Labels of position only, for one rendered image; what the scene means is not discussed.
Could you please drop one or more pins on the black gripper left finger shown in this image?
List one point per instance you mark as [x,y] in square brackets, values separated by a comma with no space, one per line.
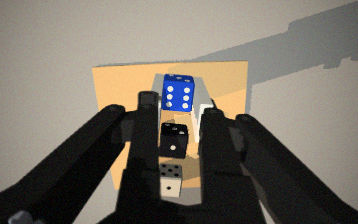
[56,190]

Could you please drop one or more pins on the orange flat mat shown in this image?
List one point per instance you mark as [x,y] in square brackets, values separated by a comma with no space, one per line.
[226,84]

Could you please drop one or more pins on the black die with white pips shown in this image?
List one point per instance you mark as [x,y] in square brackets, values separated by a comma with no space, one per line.
[173,140]

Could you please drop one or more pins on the blue die with white pips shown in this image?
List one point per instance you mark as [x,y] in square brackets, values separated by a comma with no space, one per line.
[178,92]

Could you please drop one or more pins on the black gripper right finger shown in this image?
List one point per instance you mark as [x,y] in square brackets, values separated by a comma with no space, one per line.
[289,191]

